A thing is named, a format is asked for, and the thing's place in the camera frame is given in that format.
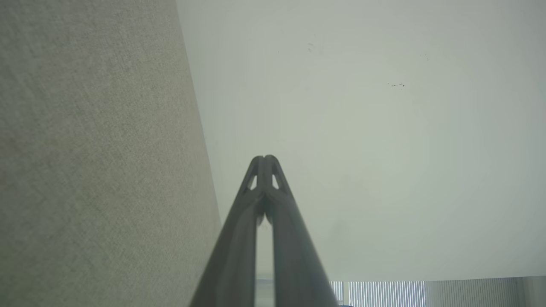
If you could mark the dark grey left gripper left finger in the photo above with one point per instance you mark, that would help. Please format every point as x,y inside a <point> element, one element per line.
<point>232,264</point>

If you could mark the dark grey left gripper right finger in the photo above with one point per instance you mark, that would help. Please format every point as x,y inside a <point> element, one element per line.
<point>294,264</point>

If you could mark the grey-green fabric sofa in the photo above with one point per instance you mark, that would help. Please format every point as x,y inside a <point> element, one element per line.
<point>98,162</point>

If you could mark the white vertical window blinds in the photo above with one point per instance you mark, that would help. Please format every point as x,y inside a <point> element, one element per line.
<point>384,294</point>

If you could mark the grey ribbed curtain panel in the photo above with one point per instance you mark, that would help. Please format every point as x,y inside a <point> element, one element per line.
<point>473,293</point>

